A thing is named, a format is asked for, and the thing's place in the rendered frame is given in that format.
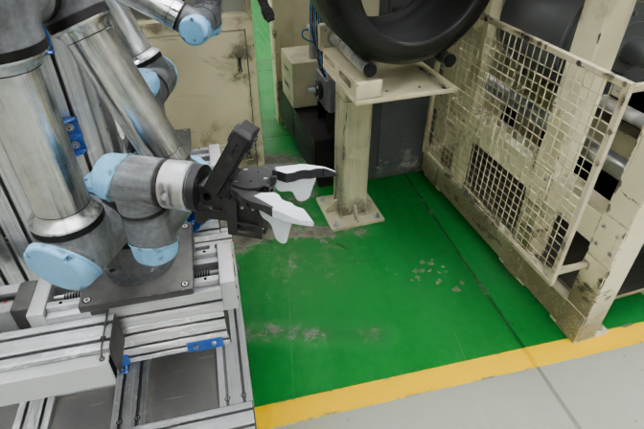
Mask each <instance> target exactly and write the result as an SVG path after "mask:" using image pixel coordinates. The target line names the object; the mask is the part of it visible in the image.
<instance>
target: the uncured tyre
mask: <svg viewBox="0 0 644 429"><path fill-rule="evenodd" d="M311 2H312V4H313V6H314V8H315V10H316V12H317V13H318V15H319V16H320V18H321V19H322V21H323V22H324V23H325V24H326V25H327V27H328V28H329V29H330V30H331V31H333V32H334V33H335V34H336V35H337V36H338V37H339V38H340V39H341V40H342V41H343V42H345V43H346V44H347V45H348V46H349V47H350V48H351V49H353V50H354V51H355V52H357V53H358V54H362V55H364V56H367V57H369V59H370V58H371V59H372V60H374V61H377V62H382V63H388V64H411V63H416V62H420V61H424V60H427V59H429V58H432V57H434V56H437V55H439V54H441V53H443V52H444V51H445V50H447V49H448V48H450V47H451V46H452V45H454V44H455V43H456V42H457V41H459V40H460V39H461V38H462V37H463V36H464V35H465V34H466V33H467V32H468V31H469V30H470V29H471V28H472V26H473V25H474V24H475V23H476V21H477V20H478V19H479V17H480V16H481V14H482V13H483V11H484V10H485V9H486V7H487V6H488V4H489V2H490V0H411V1H410V2H409V3H408V4H406V5H405V6H404V7H402V8H401V9H399V10H397V11H394V12H392V13H389V14H386V15H381V16H367V14H366V12H365V10H364V8H363V5H362V2H361V0H311Z"/></svg>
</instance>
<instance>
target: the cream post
mask: <svg viewBox="0 0 644 429"><path fill-rule="evenodd" d="M361 2H362V5H363V8H364V10H365V12H366V14H367V16H379V11H380V0H361ZM372 111H373V104H372V103H371V104H364V105H357V106H355V104H354V103H353V102H352V101H351V100H350V99H349V97H348V96H347V95H346V94H345V93H344V92H343V90H342V89H341V88H340V87H339V86H338V85H337V83H335V120H334V170H335V171H336V176H334V177H333V200H335V199H337V210H338V212H339V214H340V215H341V216H345V215H353V214H354V205H356V208H357V213H358V214H360V213H364V212H365V210H366V195H367V182H368V168H369V153H370V139H371V124H372Z"/></svg>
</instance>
